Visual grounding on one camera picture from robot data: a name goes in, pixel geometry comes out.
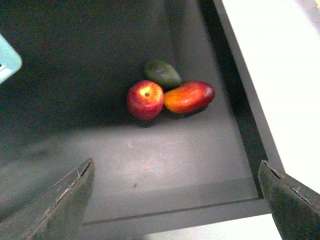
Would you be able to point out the dark green avocado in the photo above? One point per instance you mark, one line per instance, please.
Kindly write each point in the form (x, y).
(162, 73)

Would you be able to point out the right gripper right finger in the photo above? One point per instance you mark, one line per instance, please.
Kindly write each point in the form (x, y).
(295, 208)

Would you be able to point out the red orange mango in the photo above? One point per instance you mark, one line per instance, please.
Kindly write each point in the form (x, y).
(189, 97)

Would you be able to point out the black near display tray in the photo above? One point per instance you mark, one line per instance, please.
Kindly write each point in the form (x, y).
(67, 104)

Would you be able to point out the red apple with yellow top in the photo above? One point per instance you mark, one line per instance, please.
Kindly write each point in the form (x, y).
(145, 100)

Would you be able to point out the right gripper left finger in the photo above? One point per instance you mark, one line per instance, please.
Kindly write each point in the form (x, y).
(58, 213)

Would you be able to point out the light teal plastic basket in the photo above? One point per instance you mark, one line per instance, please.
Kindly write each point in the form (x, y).
(10, 60)

